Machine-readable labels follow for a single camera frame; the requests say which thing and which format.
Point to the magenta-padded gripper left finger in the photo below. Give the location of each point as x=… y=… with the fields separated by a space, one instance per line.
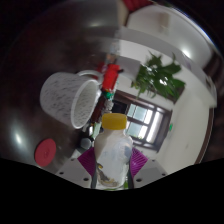
x=75 y=171

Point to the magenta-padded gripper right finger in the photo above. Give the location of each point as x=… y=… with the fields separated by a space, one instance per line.
x=150 y=171

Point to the clear bottle with yellow cap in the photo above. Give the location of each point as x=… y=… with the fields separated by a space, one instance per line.
x=113 y=153

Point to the grey round ball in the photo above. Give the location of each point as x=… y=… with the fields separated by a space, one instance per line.
x=85 y=143

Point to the flat round red coaster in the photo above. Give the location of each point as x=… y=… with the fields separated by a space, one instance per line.
x=45 y=152

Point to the green exit sign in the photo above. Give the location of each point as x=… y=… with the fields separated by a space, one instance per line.
x=171 y=127

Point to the dark wooden double door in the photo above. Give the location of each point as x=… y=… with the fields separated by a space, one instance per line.
x=146 y=121

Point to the white speckled mug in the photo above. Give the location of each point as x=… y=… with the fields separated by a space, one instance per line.
x=61 y=96

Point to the small potted plant, white pot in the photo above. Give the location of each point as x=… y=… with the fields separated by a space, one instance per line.
x=156 y=76

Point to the red plastic box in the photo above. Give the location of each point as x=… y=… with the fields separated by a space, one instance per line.
x=110 y=77

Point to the red carpeted staircase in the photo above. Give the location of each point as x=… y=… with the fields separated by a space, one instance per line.
x=136 y=4

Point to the white wall-mounted box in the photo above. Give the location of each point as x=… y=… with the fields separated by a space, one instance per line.
x=165 y=22

